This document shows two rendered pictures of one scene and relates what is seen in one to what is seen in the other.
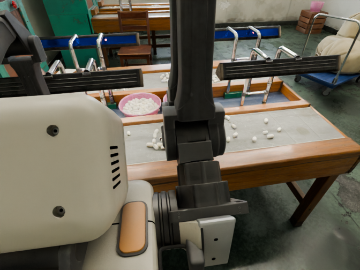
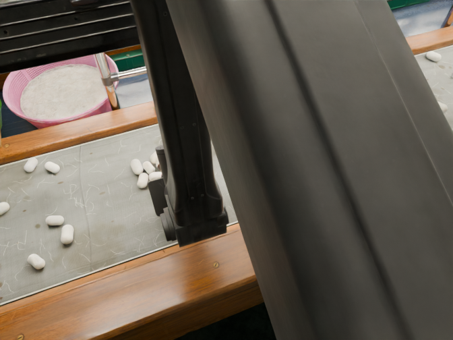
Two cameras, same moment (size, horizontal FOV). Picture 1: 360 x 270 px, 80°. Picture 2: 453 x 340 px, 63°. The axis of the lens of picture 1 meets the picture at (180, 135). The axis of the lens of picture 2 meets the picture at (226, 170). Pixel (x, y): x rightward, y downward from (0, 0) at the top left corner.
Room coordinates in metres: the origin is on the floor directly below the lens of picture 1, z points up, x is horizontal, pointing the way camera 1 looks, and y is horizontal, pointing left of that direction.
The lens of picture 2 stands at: (0.33, 0.46, 1.37)
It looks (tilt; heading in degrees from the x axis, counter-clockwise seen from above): 54 degrees down; 346
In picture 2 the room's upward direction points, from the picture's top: 2 degrees clockwise
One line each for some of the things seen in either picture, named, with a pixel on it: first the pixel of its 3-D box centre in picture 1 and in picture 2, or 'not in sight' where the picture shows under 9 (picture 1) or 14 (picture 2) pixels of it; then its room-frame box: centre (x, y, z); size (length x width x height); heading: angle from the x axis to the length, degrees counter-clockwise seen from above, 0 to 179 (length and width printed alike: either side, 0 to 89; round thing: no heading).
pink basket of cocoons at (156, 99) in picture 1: (141, 109); not in sight; (1.16, 0.25, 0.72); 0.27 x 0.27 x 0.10
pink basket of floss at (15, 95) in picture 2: not in sight; (68, 95); (1.09, 0.69, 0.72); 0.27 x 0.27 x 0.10
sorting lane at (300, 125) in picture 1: (173, 139); (350, 123); (0.86, 0.03, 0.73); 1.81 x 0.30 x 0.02; 100
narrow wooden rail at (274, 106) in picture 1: (169, 122); (311, 83); (1.03, 0.06, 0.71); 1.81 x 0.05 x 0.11; 100
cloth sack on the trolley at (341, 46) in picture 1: (342, 55); not in sight; (2.97, -2.25, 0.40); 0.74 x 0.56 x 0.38; 99
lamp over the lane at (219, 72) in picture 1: (279, 65); not in sight; (1.01, -0.48, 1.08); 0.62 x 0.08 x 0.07; 100
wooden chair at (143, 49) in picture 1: (135, 49); not in sight; (3.09, 0.63, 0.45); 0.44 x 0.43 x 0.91; 93
